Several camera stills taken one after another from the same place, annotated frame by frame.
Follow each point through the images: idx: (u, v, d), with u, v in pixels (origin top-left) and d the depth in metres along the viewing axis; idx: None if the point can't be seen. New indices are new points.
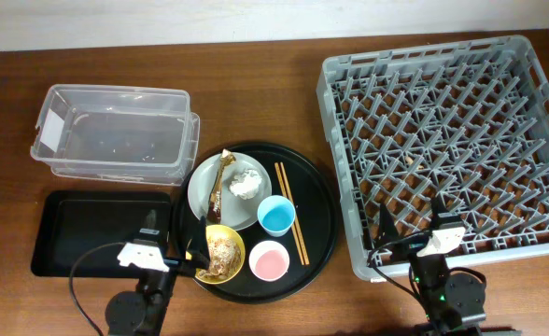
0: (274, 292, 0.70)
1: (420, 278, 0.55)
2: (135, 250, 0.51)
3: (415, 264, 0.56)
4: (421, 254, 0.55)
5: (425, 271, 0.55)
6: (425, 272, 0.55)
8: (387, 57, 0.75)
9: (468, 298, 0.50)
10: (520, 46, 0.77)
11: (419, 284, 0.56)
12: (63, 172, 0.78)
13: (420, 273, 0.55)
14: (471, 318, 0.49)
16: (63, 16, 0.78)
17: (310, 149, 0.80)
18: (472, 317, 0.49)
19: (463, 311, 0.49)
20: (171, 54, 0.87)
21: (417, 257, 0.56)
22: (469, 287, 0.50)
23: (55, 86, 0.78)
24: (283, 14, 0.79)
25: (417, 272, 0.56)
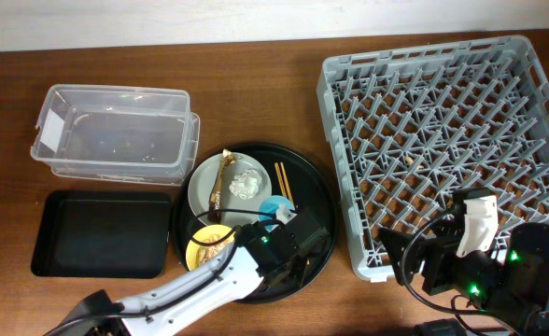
0: (274, 292, 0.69)
1: (478, 283, 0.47)
2: None
3: (458, 270, 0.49)
4: (461, 253, 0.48)
5: (476, 270, 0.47)
6: (478, 272, 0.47)
8: (387, 57, 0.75)
9: None
10: (521, 46, 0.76)
11: (484, 289, 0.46)
12: (63, 171, 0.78)
13: (475, 274, 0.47)
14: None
16: (63, 16, 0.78)
17: (310, 149, 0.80)
18: None
19: (548, 255, 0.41)
20: (170, 54, 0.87)
21: (457, 255, 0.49)
22: (542, 234, 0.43)
23: (55, 87, 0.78)
24: (283, 13, 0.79)
25: (466, 281, 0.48)
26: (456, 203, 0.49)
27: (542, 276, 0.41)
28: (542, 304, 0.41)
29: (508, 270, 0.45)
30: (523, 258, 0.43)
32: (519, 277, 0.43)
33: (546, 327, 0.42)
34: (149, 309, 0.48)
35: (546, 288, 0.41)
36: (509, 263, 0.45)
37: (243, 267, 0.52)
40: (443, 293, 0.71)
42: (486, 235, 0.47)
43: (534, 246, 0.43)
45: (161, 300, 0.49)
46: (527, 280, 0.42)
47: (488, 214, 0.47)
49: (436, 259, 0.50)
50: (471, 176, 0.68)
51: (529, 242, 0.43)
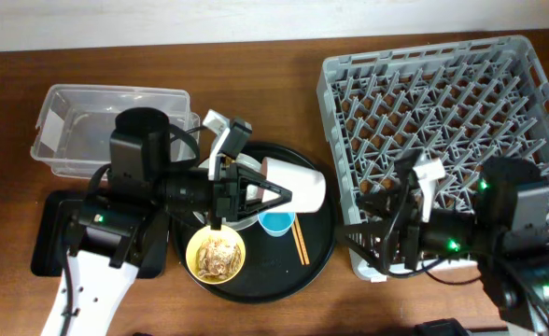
0: (274, 291, 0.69)
1: (456, 238, 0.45)
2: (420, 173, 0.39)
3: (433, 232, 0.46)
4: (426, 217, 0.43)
5: (451, 226, 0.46)
6: (453, 228, 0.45)
8: (387, 57, 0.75)
9: (519, 175, 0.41)
10: (521, 46, 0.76)
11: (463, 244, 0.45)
12: (63, 171, 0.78)
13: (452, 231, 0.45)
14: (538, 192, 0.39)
16: (63, 15, 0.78)
17: (310, 148, 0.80)
18: (529, 189, 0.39)
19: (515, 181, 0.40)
20: (170, 53, 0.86)
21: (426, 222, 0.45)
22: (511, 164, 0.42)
23: (55, 86, 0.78)
24: (283, 12, 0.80)
25: (443, 241, 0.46)
26: (409, 174, 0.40)
27: (510, 201, 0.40)
28: (510, 226, 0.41)
29: (484, 202, 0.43)
30: (492, 185, 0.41)
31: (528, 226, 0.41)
32: (493, 205, 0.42)
33: (513, 249, 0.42)
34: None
35: (512, 211, 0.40)
36: (482, 193, 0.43)
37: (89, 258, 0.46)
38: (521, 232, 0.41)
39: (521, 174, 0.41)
40: (443, 293, 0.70)
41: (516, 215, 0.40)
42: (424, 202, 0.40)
43: (501, 174, 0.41)
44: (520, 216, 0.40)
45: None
46: (499, 206, 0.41)
47: (422, 175, 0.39)
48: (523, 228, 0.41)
49: (412, 237, 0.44)
50: (471, 176, 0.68)
51: (497, 170, 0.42)
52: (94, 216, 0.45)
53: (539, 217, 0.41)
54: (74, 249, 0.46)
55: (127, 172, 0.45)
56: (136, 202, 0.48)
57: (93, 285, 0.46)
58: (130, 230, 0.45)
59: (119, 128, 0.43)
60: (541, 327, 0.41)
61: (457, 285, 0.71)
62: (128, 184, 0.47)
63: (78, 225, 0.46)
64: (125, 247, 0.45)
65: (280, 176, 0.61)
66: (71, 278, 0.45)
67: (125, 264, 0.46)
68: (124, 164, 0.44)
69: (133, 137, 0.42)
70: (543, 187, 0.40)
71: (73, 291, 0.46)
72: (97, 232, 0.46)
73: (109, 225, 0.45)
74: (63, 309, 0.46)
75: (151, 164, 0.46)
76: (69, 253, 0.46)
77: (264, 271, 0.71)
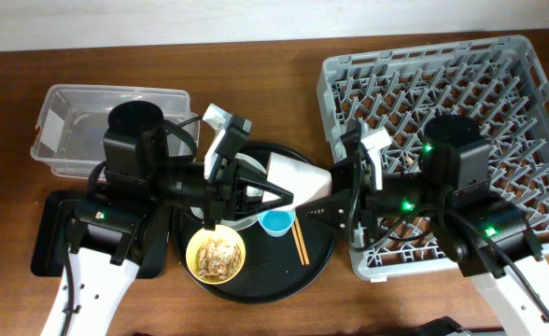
0: (274, 292, 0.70)
1: (407, 198, 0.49)
2: (370, 145, 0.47)
3: (387, 197, 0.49)
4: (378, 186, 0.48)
5: (401, 188, 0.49)
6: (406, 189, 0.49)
8: (387, 57, 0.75)
9: (457, 134, 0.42)
10: (521, 46, 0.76)
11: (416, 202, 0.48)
12: (63, 172, 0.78)
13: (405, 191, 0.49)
14: (476, 148, 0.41)
16: (63, 16, 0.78)
17: (310, 149, 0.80)
18: (470, 148, 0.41)
19: (454, 141, 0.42)
20: (171, 53, 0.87)
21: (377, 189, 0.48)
22: (449, 123, 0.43)
23: (55, 86, 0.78)
24: (283, 13, 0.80)
25: (397, 202, 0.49)
26: (358, 146, 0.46)
27: (454, 160, 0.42)
28: (455, 185, 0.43)
29: (428, 163, 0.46)
30: (436, 147, 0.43)
31: (472, 182, 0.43)
32: (439, 165, 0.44)
33: (460, 204, 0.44)
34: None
35: (457, 169, 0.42)
36: (427, 155, 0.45)
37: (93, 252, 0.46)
38: (466, 188, 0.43)
39: (459, 133, 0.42)
40: (444, 294, 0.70)
41: (459, 174, 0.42)
42: (373, 171, 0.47)
43: (443, 135, 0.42)
44: (464, 173, 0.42)
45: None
46: (444, 165, 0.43)
47: (370, 146, 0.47)
48: (468, 183, 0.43)
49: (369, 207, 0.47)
50: None
51: (439, 131, 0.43)
52: (96, 213, 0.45)
53: (480, 172, 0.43)
54: (74, 247, 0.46)
55: (122, 170, 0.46)
56: (133, 200, 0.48)
57: (93, 282, 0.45)
58: (131, 228, 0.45)
59: (113, 128, 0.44)
60: (494, 267, 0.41)
61: (456, 285, 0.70)
62: (127, 180, 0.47)
63: (78, 222, 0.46)
64: (126, 245, 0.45)
65: (287, 174, 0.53)
66: (72, 274, 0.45)
67: (125, 262, 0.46)
68: (119, 161, 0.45)
69: (126, 134, 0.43)
70: (483, 144, 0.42)
71: (74, 289, 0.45)
72: (97, 230, 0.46)
73: (109, 221, 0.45)
74: (63, 307, 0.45)
75: (147, 160, 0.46)
76: (69, 251, 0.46)
77: (264, 271, 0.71)
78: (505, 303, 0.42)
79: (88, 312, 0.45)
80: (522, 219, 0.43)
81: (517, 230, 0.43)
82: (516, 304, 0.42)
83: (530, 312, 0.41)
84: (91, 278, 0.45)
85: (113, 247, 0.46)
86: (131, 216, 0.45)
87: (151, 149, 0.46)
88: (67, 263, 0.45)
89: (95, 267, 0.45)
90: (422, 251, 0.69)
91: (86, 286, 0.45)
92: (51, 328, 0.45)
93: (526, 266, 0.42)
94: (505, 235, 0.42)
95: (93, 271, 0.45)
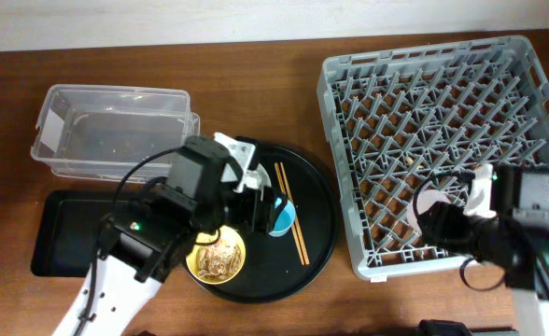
0: (274, 292, 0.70)
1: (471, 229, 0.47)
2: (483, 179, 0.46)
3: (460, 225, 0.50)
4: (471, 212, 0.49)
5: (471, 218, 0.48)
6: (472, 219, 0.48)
8: (387, 57, 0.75)
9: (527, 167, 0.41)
10: (521, 46, 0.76)
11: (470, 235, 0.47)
12: (63, 172, 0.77)
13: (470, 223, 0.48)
14: (542, 176, 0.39)
16: (63, 16, 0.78)
17: (310, 149, 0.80)
18: (534, 172, 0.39)
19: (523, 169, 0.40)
20: (171, 53, 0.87)
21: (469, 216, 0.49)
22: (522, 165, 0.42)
23: (55, 87, 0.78)
24: (283, 13, 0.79)
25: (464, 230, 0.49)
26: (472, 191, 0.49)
27: (516, 177, 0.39)
28: (514, 204, 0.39)
29: (495, 197, 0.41)
30: (501, 174, 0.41)
31: (536, 206, 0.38)
32: (505, 191, 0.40)
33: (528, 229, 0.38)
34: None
35: (517, 188, 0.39)
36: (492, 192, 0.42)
37: (119, 267, 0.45)
38: (529, 209, 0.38)
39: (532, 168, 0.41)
40: (443, 293, 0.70)
41: (522, 190, 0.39)
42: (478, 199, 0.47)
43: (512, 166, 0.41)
44: (524, 189, 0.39)
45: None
46: (509, 189, 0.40)
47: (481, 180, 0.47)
48: (528, 205, 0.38)
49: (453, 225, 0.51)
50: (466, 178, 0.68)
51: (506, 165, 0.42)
52: (132, 224, 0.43)
53: (545, 199, 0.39)
54: (105, 254, 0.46)
55: (178, 184, 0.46)
56: (177, 216, 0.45)
57: (113, 294, 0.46)
58: (161, 245, 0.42)
59: (188, 147, 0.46)
60: (539, 288, 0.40)
61: (456, 285, 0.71)
62: (175, 199, 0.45)
63: (113, 229, 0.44)
64: (153, 264, 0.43)
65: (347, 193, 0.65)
66: (95, 281, 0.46)
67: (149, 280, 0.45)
68: (181, 173, 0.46)
69: (198, 154, 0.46)
70: (548, 175, 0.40)
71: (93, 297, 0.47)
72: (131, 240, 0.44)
73: (143, 234, 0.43)
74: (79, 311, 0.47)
75: (208, 189, 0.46)
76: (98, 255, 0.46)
77: (264, 271, 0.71)
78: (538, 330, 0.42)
79: (104, 321, 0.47)
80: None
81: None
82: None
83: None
84: (111, 289, 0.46)
85: (142, 262, 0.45)
86: (166, 235, 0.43)
87: (215, 177, 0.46)
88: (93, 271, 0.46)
89: (117, 281, 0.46)
90: (422, 251, 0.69)
91: (105, 296, 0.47)
92: (71, 325, 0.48)
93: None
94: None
95: (114, 285, 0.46)
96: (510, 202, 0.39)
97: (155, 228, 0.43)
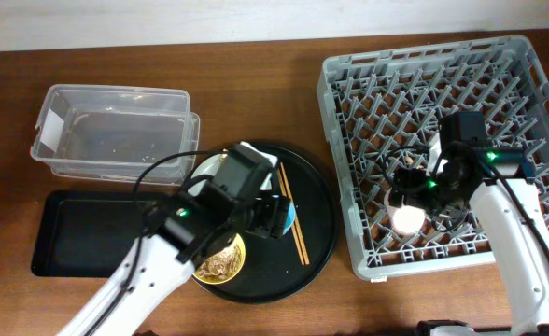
0: (274, 291, 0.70)
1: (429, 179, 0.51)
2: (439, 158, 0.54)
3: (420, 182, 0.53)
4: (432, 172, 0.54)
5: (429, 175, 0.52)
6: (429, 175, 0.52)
8: (387, 57, 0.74)
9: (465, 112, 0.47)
10: (521, 46, 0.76)
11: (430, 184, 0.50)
12: (63, 171, 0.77)
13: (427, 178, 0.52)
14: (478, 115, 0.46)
16: (63, 16, 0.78)
17: (310, 149, 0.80)
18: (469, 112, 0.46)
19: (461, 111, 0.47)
20: (171, 53, 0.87)
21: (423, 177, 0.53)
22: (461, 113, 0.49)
23: (55, 87, 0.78)
24: (283, 13, 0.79)
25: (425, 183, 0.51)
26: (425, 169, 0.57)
27: (454, 120, 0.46)
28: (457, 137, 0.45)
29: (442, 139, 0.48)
30: (446, 122, 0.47)
31: (472, 138, 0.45)
32: (449, 132, 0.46)
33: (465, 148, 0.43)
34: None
35: (456, 124, 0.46)
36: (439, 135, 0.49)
37: (160, 252, 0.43)
38: (470, 142, 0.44)
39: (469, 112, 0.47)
40: (443, 293, 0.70)
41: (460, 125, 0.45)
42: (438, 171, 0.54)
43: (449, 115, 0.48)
44: (462, 125, 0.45)
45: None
46: (454, 127, 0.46)
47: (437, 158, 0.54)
48: (469, 138, 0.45)
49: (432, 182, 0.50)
50: None
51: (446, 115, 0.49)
52: (178, 209, 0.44)
53: (480, 132, 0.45)
54: (149, 232, 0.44)
55: (225, 183, 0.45)
56: (219, 211, 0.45)
57: (158, 270, 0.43)
58: (204, 234, 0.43)
59: (238, 148, 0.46)
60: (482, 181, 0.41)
61: (457, 285, 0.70)
62: (218, 194, 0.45)
63: (161, 212, 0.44)
64: (193, 252, 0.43)
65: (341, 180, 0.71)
66: (137, 257, 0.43)
67: (188, 263, 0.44)
68: (230, 173, 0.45)
69: (246, 158, 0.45)
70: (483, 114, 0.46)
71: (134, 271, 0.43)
72: (175, 226, 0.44)
73: (189, 221, 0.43)
74: (117, 284, 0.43)
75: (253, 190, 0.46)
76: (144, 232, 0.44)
77: (264, 271, 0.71)
78: (505, 231, 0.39)
79: (139, 302, 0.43)
80: (522, 158, 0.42)
81: (513, 173, 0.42)
82: (513, 229, 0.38)
83: (536, 263, 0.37)
84: (154, 265, 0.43)
85: (180, 247, 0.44)
86: (209, 224, 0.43)
87: (260, 178, 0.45)
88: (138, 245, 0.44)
89: (162, 257, 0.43)
90: (422, 251, 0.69)
91: (147, 272, 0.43)
92: (95, 304, 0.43)
93: (527, 192, 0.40)
94: (505, 163, 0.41)
95: (158, 260, 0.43)
96: (452, 137, 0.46)
97: (200, 218, 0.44)
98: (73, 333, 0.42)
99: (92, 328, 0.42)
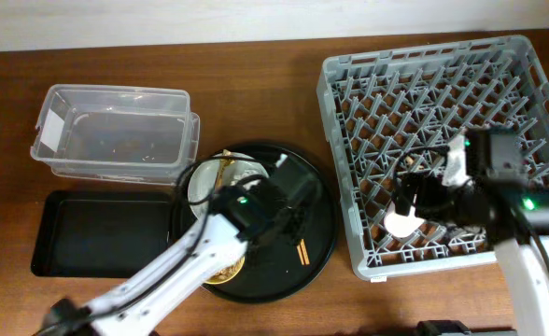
0: (274, 292, 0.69)
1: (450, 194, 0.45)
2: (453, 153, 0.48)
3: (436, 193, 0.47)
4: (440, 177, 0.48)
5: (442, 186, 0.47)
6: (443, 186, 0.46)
8: (387, 57, 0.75)
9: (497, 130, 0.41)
10: (521, 46, 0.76)
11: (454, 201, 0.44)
12: (63, 172, 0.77)
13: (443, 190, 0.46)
14: (509, 137, 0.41)
16: (63, 16, 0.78)
17: (310, 149, 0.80)
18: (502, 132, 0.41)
19: (492, 131, 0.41)
20: (171, 54, 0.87)
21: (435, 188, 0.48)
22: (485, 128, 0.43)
23: (55, 87, 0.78)
24: (283, 13, 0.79)
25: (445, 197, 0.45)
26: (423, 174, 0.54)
27: (485, 143, 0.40)
28: (488, 165, 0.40)
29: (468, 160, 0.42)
30: (473, 137, 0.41)
31: (507, 165, 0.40)
32: (477, 158, 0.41)
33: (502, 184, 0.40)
34: (119, 306, 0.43)
35: (488, 150, 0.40)
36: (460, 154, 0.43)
37: (219, 233, 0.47)
38: (502, 170, 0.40)
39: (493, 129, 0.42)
40: (443, 294, 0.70)
41: (493, 151, 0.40)
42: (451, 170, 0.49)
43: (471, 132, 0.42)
44: (496, 151, 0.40)
45: (131, 294, 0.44)
46: (483, 154, 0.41)
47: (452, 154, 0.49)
48: (500, 165, 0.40)
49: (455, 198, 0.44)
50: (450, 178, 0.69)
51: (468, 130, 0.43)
52: (239, 197, 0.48)
53: (514, 157, 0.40)
54: (214, 211, 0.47)
55: (276, 185, 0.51)
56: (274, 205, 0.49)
57: (219, 243, 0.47)
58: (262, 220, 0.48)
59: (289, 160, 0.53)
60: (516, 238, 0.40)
61: (457, 285, 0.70)
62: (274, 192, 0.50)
63: (225, 198, 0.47)
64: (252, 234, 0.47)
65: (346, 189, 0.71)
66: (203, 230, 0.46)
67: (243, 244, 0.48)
68: (286, 178, 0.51)
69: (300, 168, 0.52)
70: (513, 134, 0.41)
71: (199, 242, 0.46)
72: (236, 212, 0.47)
73: (249, 208, 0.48)
74: (182, 250, 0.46)
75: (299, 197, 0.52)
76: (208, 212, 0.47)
77: (264, 270, 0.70)
78: (532, 301, 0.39)
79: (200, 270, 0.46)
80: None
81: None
82: (541, 302, 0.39)
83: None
84: (218, 238, 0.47)
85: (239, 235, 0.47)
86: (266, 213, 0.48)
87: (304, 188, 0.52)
88: (207, 220, 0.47)
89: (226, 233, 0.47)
90: (422, 251, 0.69)
91: (210, 242, 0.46)
92: (161, 265, 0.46)
93: None
94: (540, 216, 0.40)
95: (221, 234, 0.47)
96: (482, 163, 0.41)
97: (255, 212, 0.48)
98: (141, 285, 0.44)
99: (158, 284, 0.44)
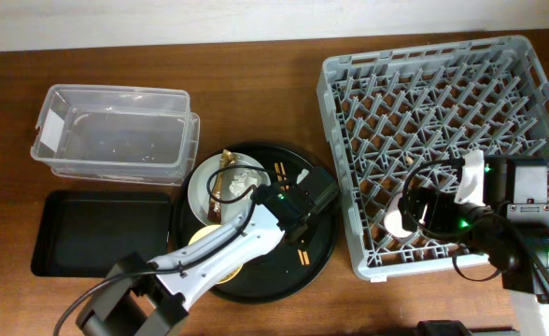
0: (274, 292, 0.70)
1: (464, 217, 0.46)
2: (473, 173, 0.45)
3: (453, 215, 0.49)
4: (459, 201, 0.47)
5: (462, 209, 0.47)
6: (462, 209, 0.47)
8: (387, 57, 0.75)
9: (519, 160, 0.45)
10: (521, 46, 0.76)
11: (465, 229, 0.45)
12: (63, 172, 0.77)
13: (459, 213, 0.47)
14: (531, 170, 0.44)
16: (63, 16, 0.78)
17: (310, 149, 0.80)
18: (527, 164, 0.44)
19: (516, 162, 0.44)
20: (171, 53, 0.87)
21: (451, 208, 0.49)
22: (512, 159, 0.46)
23: (55, 87, 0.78)
24: (283, 13, 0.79)
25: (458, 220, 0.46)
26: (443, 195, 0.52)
27: (508, 173, 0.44)
28: (509, 197, 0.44)
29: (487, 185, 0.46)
30: (494, 164, 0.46)
31: (528, 200, 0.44)
32: (498, 186, 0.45)
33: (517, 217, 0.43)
34: (183, 265, 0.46)
35: (510, 181, 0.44)
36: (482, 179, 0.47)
37: (264, 221, 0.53)
38: (523, 204, 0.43)
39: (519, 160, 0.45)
40: (443, 294, 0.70)
41: (513, 182, 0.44)
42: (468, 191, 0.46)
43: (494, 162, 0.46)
44: (517, 183, 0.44)
45: (192, 258, 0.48)
46: (502, 185, 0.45)
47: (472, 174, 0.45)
48: (523, 200, 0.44)
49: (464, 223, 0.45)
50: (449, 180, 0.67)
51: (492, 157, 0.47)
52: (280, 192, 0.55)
53: (538, 190, 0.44)
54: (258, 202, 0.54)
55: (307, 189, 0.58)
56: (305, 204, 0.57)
57: (264, 228, 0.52)
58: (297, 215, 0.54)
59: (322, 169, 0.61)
60: (539, 290, 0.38)
61: (456, 285, 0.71)
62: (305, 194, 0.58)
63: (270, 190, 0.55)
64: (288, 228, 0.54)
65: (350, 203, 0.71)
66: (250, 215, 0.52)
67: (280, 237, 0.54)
68: (316, 185, 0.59)
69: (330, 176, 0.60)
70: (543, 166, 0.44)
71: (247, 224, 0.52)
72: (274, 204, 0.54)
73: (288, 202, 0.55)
74: (231, 230, 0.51)
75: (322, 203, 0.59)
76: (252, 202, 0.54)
77: (264, 271, 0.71)
78: None
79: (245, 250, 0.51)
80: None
81: None
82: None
83: None
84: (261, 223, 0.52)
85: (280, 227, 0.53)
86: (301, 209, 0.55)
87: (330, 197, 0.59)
88: (255, 208, 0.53)
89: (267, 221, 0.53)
90: (422, 251, 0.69)
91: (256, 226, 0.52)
92: (211, 243, 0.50)
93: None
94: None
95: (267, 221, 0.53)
96: (501, 192, 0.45)
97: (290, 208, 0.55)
98: (195, 254, 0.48)
99: (210, 256, 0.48)
